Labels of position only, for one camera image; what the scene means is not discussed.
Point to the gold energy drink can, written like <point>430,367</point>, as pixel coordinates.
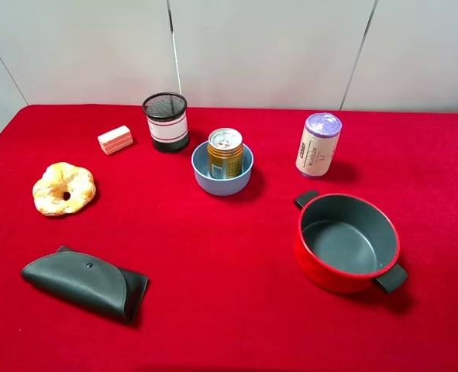
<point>225,153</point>

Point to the light blue bowl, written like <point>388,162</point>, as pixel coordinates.
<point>220,187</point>

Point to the black mesh pen holder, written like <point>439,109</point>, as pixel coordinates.
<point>166,115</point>

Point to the red tablecloth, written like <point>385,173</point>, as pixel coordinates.
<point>225,291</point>

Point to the purple garbage bag roll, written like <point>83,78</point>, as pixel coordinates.
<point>318,144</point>

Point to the pink white eraser block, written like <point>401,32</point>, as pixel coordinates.
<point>115,140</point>

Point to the black leather glasses pouch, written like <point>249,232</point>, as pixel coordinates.
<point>89,282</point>

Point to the red pot black handles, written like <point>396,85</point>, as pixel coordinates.
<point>346,245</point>

